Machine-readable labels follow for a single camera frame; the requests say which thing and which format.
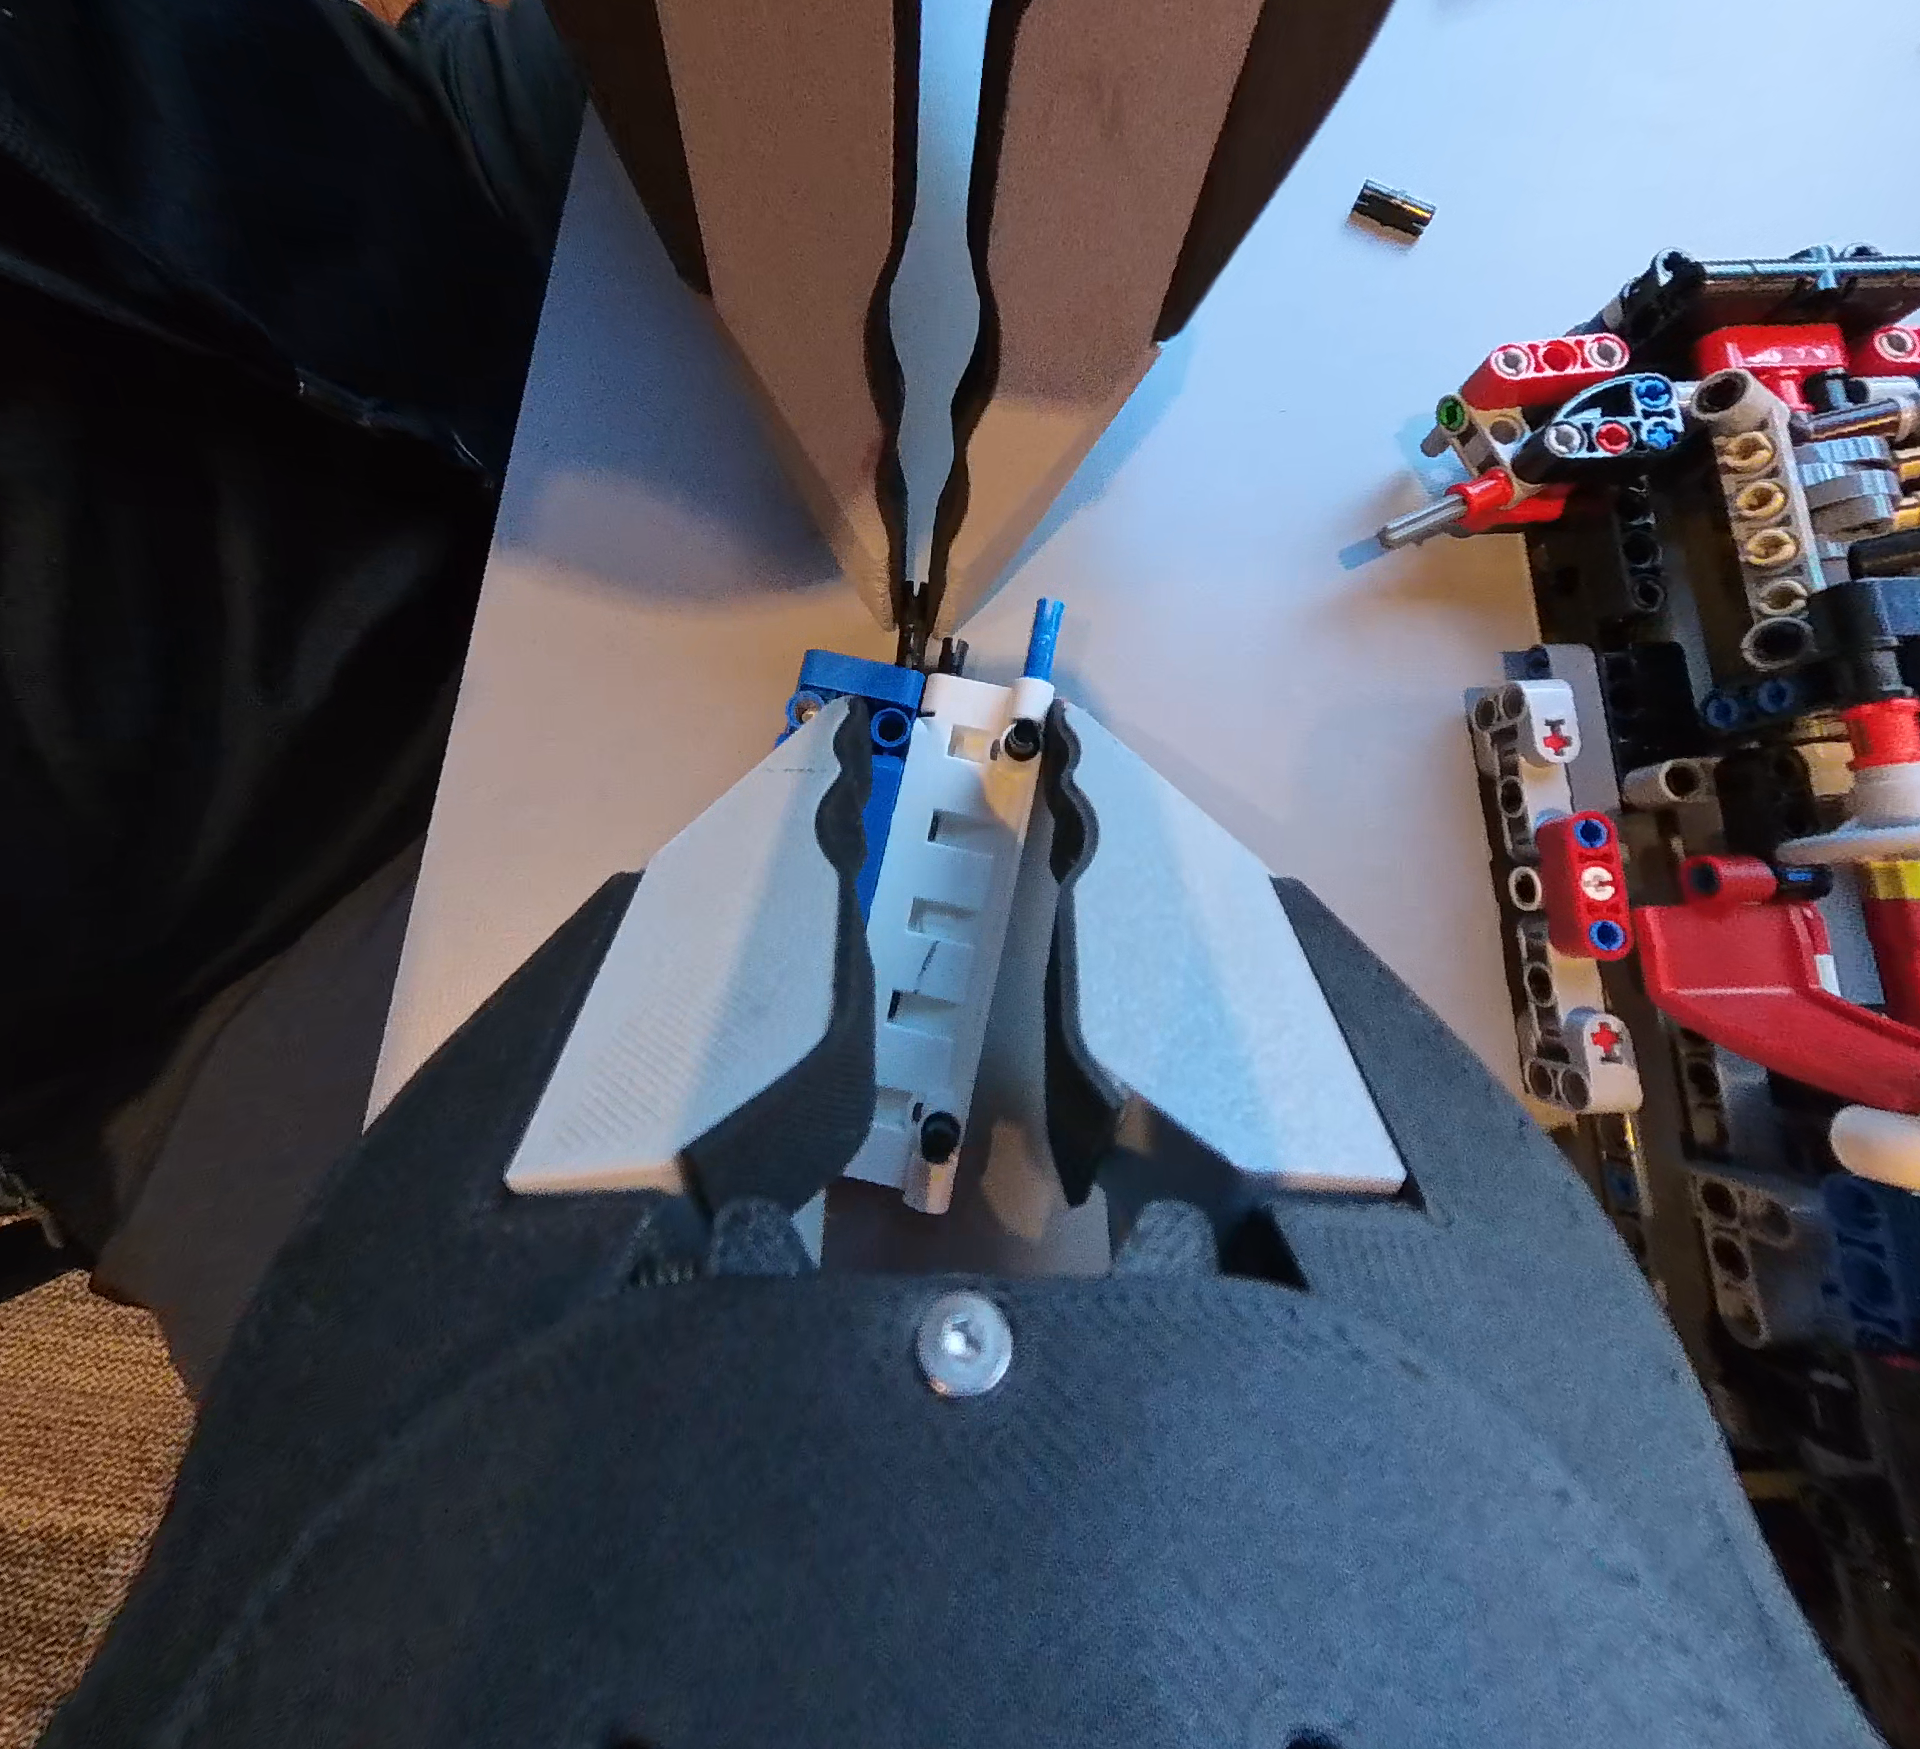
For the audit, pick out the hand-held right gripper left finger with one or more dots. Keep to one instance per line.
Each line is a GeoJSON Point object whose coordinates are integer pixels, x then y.
{"type": "Point", "coordinates": [704, 1015]}

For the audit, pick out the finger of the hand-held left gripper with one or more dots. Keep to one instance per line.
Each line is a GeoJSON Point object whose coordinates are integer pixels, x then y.
{"type": "Point", "coordinates": [777, 129]}
{"type": "Point", "coordinates": [1109, 129]}

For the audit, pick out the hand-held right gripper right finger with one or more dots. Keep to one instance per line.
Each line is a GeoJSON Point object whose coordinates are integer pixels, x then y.
{"type": "Point", "coordinates": [1229, 1031]}

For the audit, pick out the white brick panel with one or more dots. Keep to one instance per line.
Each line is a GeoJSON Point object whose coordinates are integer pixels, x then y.
{"type": "Point", "coordinates": [970, 877]}

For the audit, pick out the blue connector pin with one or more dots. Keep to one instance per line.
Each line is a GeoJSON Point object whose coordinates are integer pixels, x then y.
{"type": "Point", "coordinates": [1041, 638]}

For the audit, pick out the black brick race car model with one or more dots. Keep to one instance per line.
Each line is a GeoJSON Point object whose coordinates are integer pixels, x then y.
{"type": "Point", "coordinates": [1770, 503]}

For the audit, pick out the grey desk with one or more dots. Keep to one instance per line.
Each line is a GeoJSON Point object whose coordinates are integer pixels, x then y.
{"type": "Point", "coordinates": [602, 729]}

